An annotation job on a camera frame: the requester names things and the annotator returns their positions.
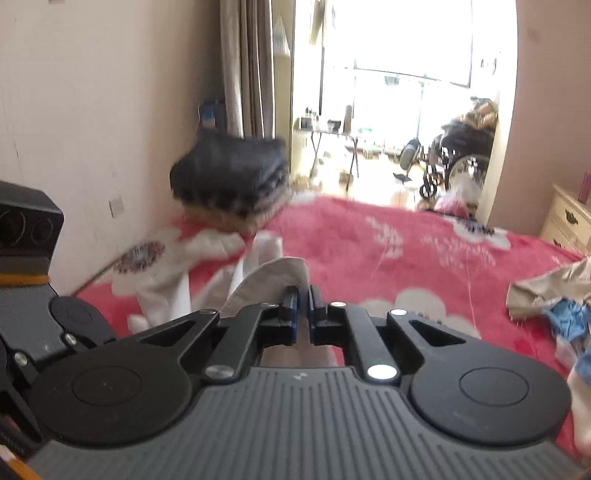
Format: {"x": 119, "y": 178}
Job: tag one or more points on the wall socket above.
{"x": 117, "y": 206}

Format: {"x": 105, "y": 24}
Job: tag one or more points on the cream nightstand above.
{"x": 568, "y": 217}

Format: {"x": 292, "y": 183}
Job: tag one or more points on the wheelchair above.
{"x": 461, "y": 152}

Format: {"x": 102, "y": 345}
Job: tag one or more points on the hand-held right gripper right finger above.
{"x": 316, "y": 318}

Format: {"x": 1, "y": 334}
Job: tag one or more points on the grey curtain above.
{"x": 249, "y": 64}

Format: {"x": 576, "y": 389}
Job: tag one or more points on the plaid folded garment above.
{"x": 231, "y": 203}

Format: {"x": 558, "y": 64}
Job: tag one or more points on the thermos bottle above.
{"x": 348, "y": 119}

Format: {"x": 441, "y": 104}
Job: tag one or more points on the white garment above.
{"x": 265, "y": 272}

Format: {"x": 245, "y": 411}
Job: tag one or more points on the red floral blanket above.
{"x": 369, "y": 258}

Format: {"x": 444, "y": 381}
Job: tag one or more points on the beige crumpled garment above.
{"x": 549, "y": 286}

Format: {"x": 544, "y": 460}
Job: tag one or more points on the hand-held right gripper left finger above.
{"x": 290, "y": 318}

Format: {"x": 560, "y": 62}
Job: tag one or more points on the folding table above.
{"x": 330, "y": 136}

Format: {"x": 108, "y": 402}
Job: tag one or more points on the clear plastic bag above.
{"x": 455, "y": 201}

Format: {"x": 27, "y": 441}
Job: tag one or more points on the black padded leg rest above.
{"x": 409, "y": 154}

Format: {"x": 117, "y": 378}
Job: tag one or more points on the blue crumpled garment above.
{"x": 570, "y": 318}

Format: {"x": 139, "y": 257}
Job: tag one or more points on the pink box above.
{"x": 586, "y": 187}

